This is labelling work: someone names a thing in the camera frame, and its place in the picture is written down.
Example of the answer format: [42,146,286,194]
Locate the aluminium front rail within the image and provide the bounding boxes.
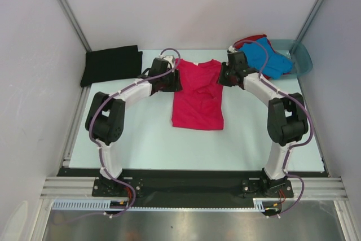
[41,177,348,213]

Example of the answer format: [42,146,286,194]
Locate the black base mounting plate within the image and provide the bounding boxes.
[57,168,328,208]

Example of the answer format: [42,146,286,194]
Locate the left aluminium corner post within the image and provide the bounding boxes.
[57,0,92,52]

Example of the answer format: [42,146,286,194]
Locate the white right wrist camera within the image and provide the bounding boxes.
[227,46,237,53]

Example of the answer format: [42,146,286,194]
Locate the aluminium corner post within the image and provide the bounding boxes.
[57,0,92,52]
[296,0,325,42]

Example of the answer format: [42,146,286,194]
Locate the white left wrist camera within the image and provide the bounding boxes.
[160,55,176,69]

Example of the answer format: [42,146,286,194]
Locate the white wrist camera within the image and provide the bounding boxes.
[160,55,176,69]
[227,46,237,53]

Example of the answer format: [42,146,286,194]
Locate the red t shirt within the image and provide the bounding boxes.
[233,34,267,49]

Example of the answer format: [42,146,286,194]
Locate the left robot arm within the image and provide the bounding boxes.
[85,55,182,196]

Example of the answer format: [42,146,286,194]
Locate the blue t shirt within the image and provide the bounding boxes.
[240,37,293,79]

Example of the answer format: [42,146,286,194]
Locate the teal plastic basin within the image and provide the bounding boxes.
[270,40,312,80]

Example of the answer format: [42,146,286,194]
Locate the right aluminium corner post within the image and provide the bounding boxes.
[296,0,325,42]

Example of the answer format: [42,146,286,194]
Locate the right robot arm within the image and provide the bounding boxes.
[218,51,309,196]

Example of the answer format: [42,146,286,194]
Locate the pink t shirt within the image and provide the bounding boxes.
[171,59,224,131]

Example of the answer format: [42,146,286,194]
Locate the folded black t shirt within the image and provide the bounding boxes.
[80,45,143,87]

